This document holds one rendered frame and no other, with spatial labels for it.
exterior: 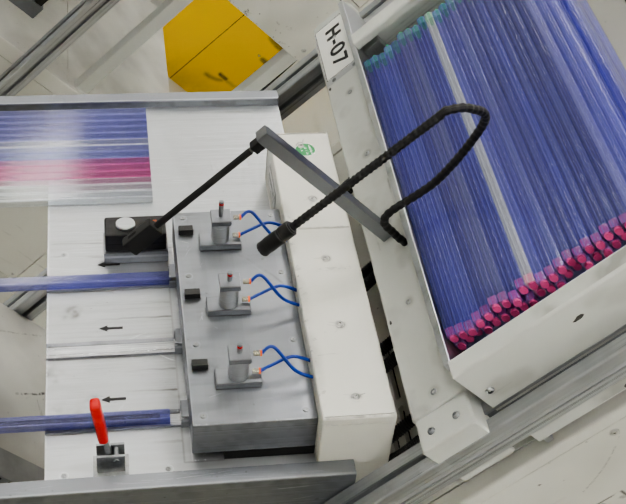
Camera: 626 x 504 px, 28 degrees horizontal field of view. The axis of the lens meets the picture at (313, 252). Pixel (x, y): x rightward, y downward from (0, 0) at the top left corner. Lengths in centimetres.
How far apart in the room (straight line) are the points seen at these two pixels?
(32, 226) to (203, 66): 193
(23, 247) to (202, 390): 174
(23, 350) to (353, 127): 73
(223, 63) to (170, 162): 309
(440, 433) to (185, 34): 356
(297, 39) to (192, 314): 137
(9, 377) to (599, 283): 110
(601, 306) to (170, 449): 49
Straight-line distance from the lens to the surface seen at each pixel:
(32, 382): 206
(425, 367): 134
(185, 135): 179
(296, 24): 271
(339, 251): 150
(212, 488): 135
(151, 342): 149
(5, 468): 185
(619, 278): 121
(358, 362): 138
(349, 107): 167
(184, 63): 480
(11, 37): 272
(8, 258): 309
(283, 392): 137
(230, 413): 134
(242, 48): 478
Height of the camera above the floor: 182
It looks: 22 degrees down
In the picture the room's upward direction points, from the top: 54 degrees clockwise
